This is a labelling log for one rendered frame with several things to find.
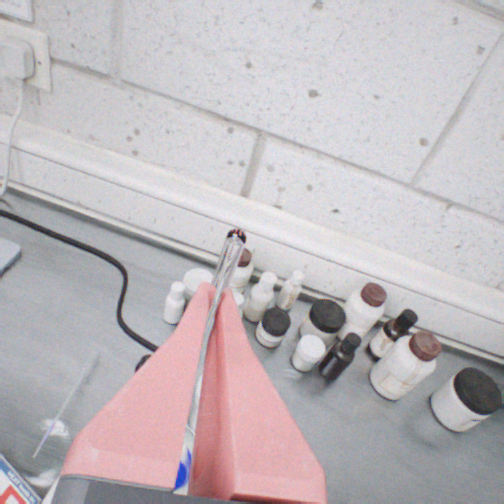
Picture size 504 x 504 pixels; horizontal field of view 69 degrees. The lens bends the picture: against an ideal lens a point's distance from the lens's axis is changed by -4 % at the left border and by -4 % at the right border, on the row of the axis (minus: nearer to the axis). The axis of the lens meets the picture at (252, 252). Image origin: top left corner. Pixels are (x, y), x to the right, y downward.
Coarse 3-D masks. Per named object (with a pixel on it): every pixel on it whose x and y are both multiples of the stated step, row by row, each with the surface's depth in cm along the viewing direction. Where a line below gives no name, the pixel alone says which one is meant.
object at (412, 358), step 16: (416, 336) 49; (432, 336) 50; (400, 352) 50; (416, 352) 49; (432, 352) 48; (384, 368) 53; (400, 368) 50; (416, 368) 49; (432, 368) 49; (384, 384) 53; (400, 384) 51; (416, 384) 51
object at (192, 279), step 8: (192, 272) 55; (200, 272) 55; (208, 272) 56; (184, 280) 53; (192, 280) 54; (200, 280) 54; (208, 280) 55; (192, 288) 53; (184, 296) 54; (192, 296) 54
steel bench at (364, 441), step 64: (64, 256) 57; (128, 256) 61; (192, 256) 64; (0, 320) 47; (64, 320) 50; (128, 320) 53; (0, 384) 42; (64, 384) 44; (320, 384) 53; (0, 448) 38; (320, 448) 47; (384, 448) 49; (448, 448) 51
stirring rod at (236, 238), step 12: (228, 240) 11; (240, 240) 11; (228, 252) 11; (240, 252) 11; (228, 264) 11; (216, 276) 12; (228, 276) 12; (216, 288) 12; (228, 288) 12; (216, 300) 12; (216, 312) 13; (204, 336) 14; (204, 348) 15
